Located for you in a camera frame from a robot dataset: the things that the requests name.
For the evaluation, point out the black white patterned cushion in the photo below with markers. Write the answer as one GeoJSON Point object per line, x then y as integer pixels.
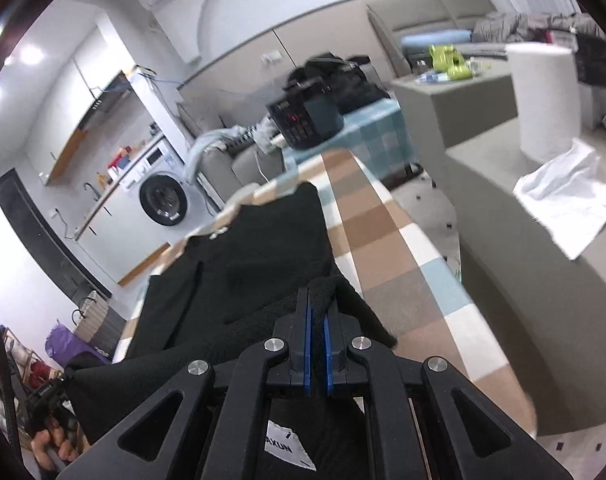
{"type": "Point", "coordinates": [243, 132]}

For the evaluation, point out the checkered cloth table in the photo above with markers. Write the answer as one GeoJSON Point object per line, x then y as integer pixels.
{"type": "Point", "coordinates": [383, 240]}

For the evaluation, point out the person's left hand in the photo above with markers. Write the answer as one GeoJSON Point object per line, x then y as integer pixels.
{"type": "Point", "coordinates": [58, 440]}

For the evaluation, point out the purple bag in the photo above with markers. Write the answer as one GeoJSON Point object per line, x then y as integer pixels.
{"type": "Point", "coordinates": [63, 342]}

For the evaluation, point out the black kitchen faucet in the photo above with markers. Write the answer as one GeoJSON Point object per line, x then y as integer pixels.
{"type": "Point", "coordinates": [89, 189]}

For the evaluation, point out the grey sofa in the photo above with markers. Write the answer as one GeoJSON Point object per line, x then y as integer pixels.
{"type": "Point", "coordinates": [243, 167]}

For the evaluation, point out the teal checked tablecloth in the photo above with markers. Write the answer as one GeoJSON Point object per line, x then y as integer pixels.
{"type": "Point", "coordinates": [378, 130]}

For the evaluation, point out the steel range hood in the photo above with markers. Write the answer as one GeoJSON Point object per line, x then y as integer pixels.
{"type": "Point", "coordinates": [103, 100]}

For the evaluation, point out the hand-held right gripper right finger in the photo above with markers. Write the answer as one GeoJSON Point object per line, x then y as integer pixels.
{"type": "Point", "coordinates": [327, 355]}

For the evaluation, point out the white crumpled cloth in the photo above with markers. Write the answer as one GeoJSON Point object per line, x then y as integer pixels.
{"type": "Point", "coordinates": [568, 195]}

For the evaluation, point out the woven laundry basket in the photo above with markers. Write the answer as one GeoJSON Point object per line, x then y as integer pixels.
{"type": "Point", "coordinates": [90, 320]}

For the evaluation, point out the small grey cabinet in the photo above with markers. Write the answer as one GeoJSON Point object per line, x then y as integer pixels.
{"type": "Point", "coordinates": [463, 110]}

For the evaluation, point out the black electric pressure cooker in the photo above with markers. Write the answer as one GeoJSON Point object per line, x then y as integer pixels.
{"type": "Point", "coordinates": [303, 115]}

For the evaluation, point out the white wall socket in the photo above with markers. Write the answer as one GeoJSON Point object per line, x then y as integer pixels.
{"type": "Point", "coordinates": [270, 57]}

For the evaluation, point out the white washing machine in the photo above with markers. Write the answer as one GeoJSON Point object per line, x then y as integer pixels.
{"type": "Point", "coordinates": [160, 197]}

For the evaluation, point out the light grey garment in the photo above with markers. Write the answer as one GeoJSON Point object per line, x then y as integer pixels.
{"type": "Point", "coordinates": [268, 137]}

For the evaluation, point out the green toy on cabinet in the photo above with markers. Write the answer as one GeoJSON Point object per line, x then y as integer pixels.
{"type": "Point", "coordinates": [443, 55]}

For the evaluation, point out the grey bedding pile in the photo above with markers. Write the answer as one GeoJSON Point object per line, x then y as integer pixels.
{"type": "Point", "coordinates": [523, 25]}

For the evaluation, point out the black hanging cloth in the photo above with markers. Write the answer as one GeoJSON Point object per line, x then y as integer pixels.
{"type": "Point", "coordinates": [595, 62]}

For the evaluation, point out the white paper towel roll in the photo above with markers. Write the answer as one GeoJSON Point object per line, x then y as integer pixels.
{"type": "Point", "coordinates": [545, 100]}

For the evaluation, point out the white kitchen counter cabinet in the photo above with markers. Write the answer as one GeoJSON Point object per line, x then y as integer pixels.
{"type": "Point", "coordinates": [118, 240]}

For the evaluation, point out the black knitted sweater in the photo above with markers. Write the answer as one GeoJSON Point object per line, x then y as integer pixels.
{"type": "Point", "coordinates": [273, 240]}

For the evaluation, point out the light blue pillow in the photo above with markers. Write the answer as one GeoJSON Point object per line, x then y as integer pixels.
{"type": "Point", "coordinates": [433, 39]}

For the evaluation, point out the pile of black clothes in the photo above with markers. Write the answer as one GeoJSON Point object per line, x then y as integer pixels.
{"type": "Point", "coordinates": [353, 85]}

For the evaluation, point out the large grey table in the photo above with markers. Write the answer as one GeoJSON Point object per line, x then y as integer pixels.
{"type": "Point", "coordinates": [508, 280]}

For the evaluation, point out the pale blue throw blanket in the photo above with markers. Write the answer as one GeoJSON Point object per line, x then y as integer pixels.
{"type": "Point", "coordinates": [203, 147]}

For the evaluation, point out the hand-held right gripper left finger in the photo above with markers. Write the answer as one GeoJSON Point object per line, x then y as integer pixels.
{"type": "Point", "coordinates": [308, 345]}

